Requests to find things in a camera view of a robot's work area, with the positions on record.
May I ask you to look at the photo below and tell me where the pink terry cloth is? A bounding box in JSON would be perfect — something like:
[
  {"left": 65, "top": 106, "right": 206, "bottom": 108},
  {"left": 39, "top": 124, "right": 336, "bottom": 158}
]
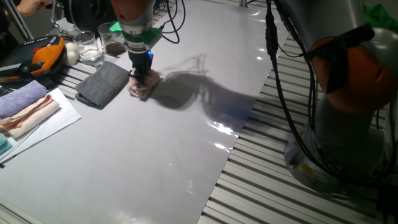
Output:
[{"left": 127, "top": 68, "right": 162, "bottom": 101}]

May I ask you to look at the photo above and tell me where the green fabric heap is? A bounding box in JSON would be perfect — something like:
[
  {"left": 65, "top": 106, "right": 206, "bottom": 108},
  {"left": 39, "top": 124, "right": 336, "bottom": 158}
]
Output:
[{"left": 363, "top": 3, "right": 398, "bottom": 34}]

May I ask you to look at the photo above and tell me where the black round device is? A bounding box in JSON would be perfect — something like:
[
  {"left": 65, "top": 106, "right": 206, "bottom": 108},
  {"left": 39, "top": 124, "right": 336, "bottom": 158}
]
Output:
[{"left": 66, "top": 0, "right": 116, "bottom": 32}]

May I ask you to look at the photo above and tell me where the thin black looping cable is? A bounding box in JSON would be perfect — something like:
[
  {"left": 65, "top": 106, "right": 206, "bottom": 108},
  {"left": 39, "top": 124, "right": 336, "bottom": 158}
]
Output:
[{"left": 159, "top": 0, "right": 187, "bottom": 45}]

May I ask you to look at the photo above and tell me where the glass of clear water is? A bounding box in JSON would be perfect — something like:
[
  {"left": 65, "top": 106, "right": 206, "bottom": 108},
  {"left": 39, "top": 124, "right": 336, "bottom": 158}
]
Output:
[{"left": 72, "top": 30, "right": 104, "bottom": 67}]

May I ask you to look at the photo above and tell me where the white egg-shaped object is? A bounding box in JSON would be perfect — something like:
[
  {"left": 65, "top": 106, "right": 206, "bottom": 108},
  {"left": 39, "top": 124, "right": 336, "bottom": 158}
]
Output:
[{"left": 63, "top": 42, "right": 80, "bottom": 67}]

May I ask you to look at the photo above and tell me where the glass with brown contents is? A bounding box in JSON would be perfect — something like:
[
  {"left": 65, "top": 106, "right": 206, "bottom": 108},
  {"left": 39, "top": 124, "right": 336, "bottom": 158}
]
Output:
[{"left": 96, "top": 22, "right": 127, "bottom": 57}]

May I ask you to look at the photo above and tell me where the white paper sheet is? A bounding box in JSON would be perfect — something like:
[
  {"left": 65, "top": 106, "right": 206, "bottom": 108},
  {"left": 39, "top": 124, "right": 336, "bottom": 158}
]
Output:
[{"left": 0, "top": 87, "right": 83, "bottom": 164}]

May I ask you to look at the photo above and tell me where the orange and black teach pendant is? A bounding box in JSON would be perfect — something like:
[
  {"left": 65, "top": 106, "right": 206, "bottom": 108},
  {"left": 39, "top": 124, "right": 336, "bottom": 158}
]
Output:
[{"left": 0, "top": 34, "right": 67, "bottom": 83}]

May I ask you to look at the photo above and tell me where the grey plastic table mat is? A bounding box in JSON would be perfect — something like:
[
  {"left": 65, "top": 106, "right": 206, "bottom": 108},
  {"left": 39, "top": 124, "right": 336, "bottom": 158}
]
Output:
[{"left": 0, "top": 0, "right": 293, "bottom": 224}]

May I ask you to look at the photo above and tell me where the person hand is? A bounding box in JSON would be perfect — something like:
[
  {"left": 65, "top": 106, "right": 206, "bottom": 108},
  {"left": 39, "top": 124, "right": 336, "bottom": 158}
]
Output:
[{"left": 16, "top": 0, "right": 53, "bottom": 19}]

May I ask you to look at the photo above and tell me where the thick black cable bundle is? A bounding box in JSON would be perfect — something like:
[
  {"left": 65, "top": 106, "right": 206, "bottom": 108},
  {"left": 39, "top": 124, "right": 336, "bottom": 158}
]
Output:
[{"left": 264, "top": 0, "right": 332, "bottom": 177}]

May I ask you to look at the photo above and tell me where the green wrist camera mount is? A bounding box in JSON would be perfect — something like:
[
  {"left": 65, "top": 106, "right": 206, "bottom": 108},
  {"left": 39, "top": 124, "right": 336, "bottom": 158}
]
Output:
[{"left": 109, "top": 21, "right": 164, "bottom": 46}]

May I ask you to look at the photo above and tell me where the purple folded cloth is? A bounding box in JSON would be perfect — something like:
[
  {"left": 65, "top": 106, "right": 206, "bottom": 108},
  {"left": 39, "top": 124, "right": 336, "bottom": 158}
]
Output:
[{"left": 0, "top": 80, "right": 48, "bottom": 120}]

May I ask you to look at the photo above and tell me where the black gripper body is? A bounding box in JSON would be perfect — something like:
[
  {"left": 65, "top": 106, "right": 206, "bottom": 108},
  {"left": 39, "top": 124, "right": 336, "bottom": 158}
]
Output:
[{"left": 127, "top": 49, "right": 154, "bottom": 75}]

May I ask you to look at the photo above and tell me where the dark grey terry cloth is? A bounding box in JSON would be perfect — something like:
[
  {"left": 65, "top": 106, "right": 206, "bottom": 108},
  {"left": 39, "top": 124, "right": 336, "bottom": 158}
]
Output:
[{"left": 74, "top": 60, "right": 130, "bottom": 110}]

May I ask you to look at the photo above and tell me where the cream folded cloth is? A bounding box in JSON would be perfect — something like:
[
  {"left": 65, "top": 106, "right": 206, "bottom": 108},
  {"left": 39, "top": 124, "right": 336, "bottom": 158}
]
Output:
[{"left": 0, "top": 100, "right": 61, "bottom": 139}]

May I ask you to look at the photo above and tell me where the peach folded cloth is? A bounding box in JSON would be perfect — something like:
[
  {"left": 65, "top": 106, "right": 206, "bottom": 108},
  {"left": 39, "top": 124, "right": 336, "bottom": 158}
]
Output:
[{"left": 0, "top": 94, "right": 53, "bottom": 127}]

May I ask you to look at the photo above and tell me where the teal folded cloth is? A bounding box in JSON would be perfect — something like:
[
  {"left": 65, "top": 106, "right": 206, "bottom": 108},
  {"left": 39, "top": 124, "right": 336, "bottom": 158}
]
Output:
[{"left": 0, "top": 133, "right": 14, "bottom": 156}]

